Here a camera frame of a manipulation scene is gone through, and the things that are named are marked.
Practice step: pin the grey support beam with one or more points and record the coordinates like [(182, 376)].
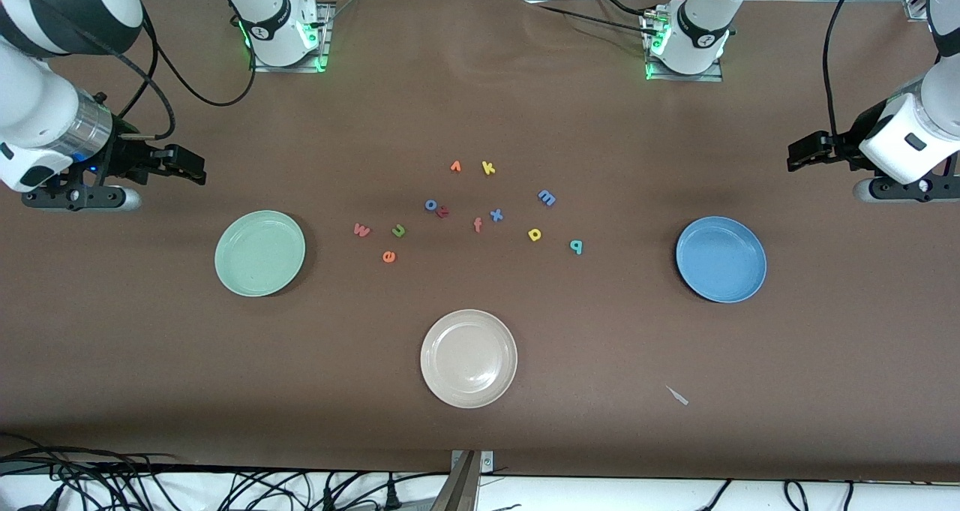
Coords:
[(457, 492)]

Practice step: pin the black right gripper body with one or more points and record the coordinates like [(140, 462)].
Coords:
[(128, 159)]

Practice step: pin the brown table cover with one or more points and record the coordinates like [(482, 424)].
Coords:
[(480, 106)]

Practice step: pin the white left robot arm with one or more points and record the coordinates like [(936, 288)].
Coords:
[(701, 27)]

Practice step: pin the blue plate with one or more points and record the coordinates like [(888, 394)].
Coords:
[(721, 260)]

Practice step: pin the teal foam letter b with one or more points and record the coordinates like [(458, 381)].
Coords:
[(580, 248)]

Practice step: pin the small metal table bracket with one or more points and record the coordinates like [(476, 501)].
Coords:
[(487, 460)]

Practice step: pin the aluminium frame profile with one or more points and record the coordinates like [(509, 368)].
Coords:
[(916, 7)]

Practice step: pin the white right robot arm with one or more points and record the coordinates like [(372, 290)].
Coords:
[(274, 23)]

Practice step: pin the beige plate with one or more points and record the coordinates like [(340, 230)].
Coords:
[(469, 359)]

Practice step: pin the grey tape scrap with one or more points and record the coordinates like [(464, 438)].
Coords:
[(679, 396)]

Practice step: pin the green plate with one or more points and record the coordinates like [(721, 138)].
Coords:
[(259, 253)]

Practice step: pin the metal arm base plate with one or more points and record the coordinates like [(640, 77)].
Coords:
[(324, 46), (686, 77)]

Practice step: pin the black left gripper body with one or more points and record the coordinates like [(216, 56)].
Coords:
[(844, 145)]

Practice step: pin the blue foam letter m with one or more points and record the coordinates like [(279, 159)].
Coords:
[(547, 197)]

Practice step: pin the pink foam letter w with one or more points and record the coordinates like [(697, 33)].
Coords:
[(361, 230)]

